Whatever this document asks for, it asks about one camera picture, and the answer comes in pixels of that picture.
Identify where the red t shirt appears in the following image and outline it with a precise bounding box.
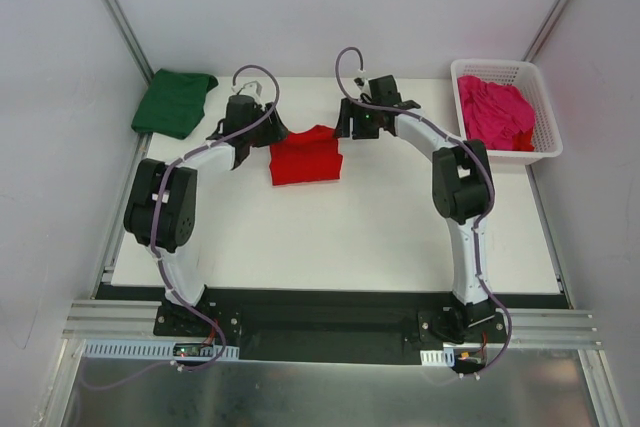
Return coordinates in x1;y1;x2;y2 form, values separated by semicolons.
269;125;343;186

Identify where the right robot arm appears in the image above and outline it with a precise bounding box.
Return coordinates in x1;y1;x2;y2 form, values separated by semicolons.
336;75;496;344

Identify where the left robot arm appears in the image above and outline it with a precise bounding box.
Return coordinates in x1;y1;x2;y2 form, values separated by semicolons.
124;94;287;336

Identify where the folded green t shirt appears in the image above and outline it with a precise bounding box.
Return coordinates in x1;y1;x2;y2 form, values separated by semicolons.
131;69;219;140

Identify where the pink t shirt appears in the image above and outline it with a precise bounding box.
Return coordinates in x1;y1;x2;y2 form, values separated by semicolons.
457;75;536;151

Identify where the white plastic laundry basket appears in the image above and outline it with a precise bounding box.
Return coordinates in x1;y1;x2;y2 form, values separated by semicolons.
450;59;563;165

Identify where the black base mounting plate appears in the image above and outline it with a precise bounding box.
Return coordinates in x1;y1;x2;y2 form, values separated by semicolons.
153;288;507;365

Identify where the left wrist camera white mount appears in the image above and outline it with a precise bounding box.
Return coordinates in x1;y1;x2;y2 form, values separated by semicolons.
232;80;262;104

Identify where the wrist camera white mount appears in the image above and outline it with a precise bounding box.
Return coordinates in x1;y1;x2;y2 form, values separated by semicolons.
232;80;262;104
354;70;371;95

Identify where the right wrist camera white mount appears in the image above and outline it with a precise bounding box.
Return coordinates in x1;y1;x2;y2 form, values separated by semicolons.
354;70;371;95

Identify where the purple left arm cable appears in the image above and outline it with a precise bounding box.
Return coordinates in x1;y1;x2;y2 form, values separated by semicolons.
79;64;281;391

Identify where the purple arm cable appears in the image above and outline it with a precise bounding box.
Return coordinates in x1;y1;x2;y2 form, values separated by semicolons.
333;47;515;388
79;64;281;391

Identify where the right white slotted cable duct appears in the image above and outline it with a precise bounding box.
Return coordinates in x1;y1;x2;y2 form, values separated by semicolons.
420;348;455;368

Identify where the white slotted cable duct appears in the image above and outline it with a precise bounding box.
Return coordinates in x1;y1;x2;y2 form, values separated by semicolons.
84;340;240;362
420;348;455;368

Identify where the aluminium frame rail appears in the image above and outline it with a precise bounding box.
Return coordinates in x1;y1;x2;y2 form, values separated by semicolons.
63;299;604;350

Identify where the left white slotted cable duct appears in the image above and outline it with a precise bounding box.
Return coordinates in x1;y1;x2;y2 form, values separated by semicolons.
84;340;240;362

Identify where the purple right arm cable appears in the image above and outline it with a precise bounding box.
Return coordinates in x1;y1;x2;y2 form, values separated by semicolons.
333;47;515;388

